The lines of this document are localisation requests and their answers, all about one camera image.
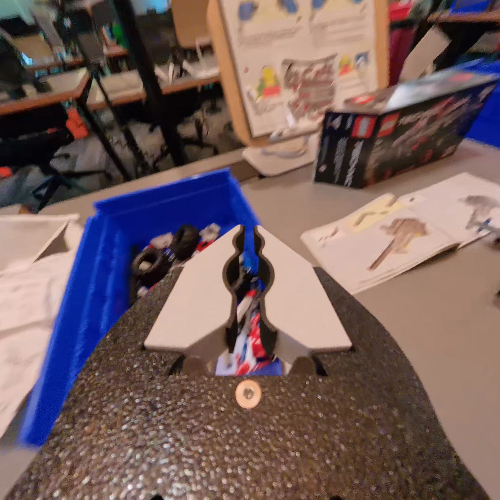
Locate wooden board with instruction sheet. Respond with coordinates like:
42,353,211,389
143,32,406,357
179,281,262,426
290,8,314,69
207,0,391,147

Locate black toy tire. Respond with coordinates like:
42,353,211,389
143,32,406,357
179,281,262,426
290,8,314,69
131,248,172,290
172,224,202,260

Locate blue storage crate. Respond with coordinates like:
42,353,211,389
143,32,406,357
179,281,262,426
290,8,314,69
464,59,500,148

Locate blue plastic bin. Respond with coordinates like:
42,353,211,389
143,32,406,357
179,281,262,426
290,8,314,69
19,167,284,447

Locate white stand base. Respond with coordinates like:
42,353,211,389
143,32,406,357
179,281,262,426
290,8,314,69
241,133,321,177

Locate white printed paper sheets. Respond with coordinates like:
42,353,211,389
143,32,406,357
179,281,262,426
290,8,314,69
0,250,84,438

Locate open instruction booklet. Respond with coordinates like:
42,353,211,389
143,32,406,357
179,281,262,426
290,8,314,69
301,172,500,294

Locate black tripod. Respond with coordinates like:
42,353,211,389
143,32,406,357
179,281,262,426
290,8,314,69
76,33,137,182

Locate orange tool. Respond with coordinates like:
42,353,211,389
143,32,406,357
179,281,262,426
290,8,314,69
66,107,90,140

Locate wooden chair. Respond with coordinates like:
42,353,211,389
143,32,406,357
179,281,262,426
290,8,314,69
171,0,215,53

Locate dark toy set box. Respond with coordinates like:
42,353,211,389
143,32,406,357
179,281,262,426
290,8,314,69
314,59,500,189

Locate pile of toy brick pieces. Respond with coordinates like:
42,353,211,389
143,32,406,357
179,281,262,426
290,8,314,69
129,223,282,376

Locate wooden table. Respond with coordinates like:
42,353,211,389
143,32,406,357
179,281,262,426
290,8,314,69
88,66,221,111
0,68,91,118

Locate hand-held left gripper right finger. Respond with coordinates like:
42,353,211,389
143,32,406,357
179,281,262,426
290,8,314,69
253,224,353,375

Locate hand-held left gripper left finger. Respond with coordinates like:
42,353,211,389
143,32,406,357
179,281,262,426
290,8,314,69
144,224,245,370

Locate white cardboard box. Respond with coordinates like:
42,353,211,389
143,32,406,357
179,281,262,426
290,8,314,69
0,214,80,272

